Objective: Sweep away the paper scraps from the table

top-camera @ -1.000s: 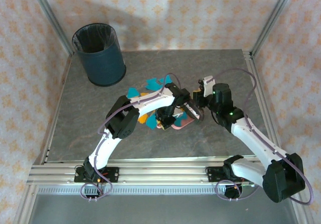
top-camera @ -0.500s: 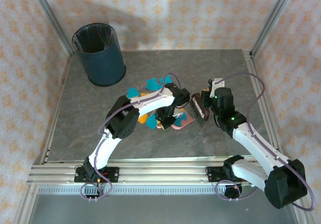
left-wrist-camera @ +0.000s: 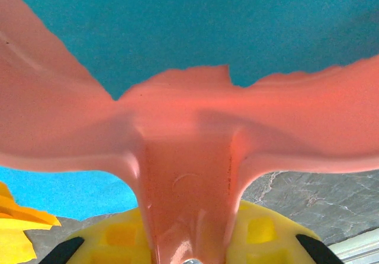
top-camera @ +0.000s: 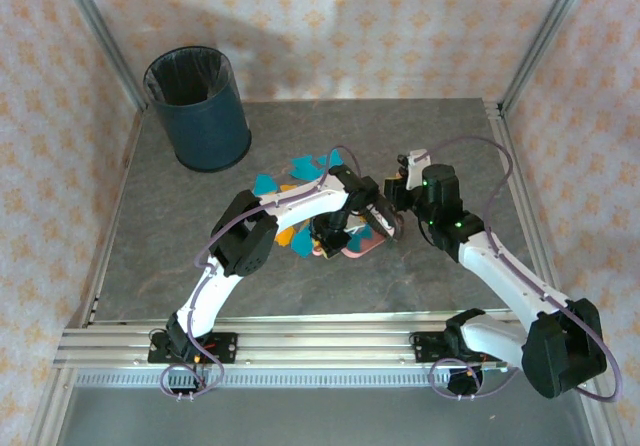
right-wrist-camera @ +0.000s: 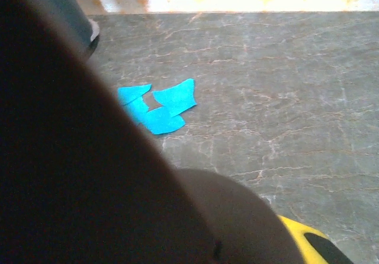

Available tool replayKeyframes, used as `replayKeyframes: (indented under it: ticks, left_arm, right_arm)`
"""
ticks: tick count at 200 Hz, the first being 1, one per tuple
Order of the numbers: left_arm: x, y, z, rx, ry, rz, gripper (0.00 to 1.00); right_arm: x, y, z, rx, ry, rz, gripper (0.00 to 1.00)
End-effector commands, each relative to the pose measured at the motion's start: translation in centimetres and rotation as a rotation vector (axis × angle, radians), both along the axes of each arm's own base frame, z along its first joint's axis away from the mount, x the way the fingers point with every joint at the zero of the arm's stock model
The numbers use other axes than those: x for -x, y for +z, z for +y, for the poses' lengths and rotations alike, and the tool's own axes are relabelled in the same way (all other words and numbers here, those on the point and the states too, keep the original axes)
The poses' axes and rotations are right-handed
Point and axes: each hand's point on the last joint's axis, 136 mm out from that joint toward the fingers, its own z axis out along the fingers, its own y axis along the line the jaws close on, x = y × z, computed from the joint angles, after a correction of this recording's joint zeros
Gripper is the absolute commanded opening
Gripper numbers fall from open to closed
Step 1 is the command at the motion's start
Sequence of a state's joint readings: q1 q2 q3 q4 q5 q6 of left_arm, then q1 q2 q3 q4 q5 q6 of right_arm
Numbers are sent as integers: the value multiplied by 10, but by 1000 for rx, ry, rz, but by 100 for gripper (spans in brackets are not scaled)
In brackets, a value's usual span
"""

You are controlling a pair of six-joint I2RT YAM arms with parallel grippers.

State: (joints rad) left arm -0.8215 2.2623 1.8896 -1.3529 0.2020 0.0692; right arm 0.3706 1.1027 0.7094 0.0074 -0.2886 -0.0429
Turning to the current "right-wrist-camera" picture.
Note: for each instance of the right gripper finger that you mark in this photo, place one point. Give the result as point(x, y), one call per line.
point(299, 237)

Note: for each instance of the black pink cartoon-face brush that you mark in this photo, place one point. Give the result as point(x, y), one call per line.
point(74, 157)

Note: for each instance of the blue paper scrap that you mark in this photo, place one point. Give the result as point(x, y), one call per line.
point(161, 122)
point(177, 98)
point(131, 93)

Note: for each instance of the dark blue trash bin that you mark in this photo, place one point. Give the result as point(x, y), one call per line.
point(75, 15)

